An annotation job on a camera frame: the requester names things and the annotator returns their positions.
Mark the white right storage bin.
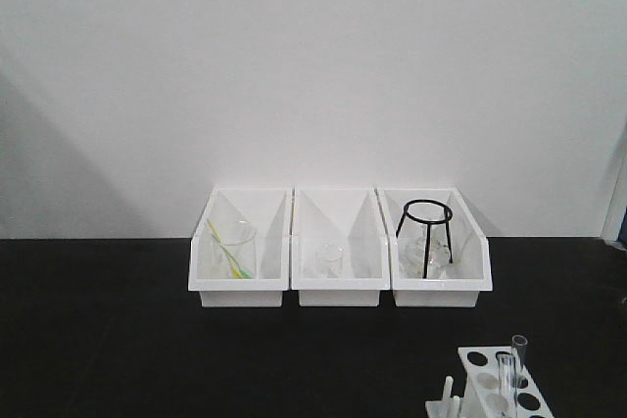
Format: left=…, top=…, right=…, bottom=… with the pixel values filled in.
left=375, top=187, right=493, bottom=307

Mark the small glass beaker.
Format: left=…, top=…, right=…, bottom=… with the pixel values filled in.
left=315, top=243, right=344, bottom=278

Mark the black metal tripod stand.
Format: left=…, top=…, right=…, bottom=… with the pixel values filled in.
left=395, top=198, right=454, bottom=265

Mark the white storage bin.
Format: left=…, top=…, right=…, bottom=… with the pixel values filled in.
left=188, top=187, right=293, bottom=307
left=375, top=187, right=493, bottom=307
left=290, top=187, right=391, bottom=306

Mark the white left storage bin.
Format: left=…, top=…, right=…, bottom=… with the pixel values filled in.
left=188, top=187, right=293, bottom=307

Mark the yellow green stirring stick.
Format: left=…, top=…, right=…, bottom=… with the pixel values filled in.
left=206, top=218, right=253, bottom=280

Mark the glass test tube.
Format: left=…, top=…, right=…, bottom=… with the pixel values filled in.
left=510, top=334, right=528, bottom=389
left=497, top=352, right=517, bottom=418

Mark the clear glass flask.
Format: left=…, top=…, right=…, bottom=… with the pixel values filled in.
left=400, top=236, right=450, bottom=279

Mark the large glass beaker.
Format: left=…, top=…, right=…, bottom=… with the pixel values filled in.
left=210, top=220, right=259, bottom=280

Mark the white middle storage bin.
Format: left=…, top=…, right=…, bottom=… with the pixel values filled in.
left=290, top=187, right=391, bottom=306

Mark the white test tube rack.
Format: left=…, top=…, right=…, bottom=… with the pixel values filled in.
left=425, top=346, right=554, bottom=417

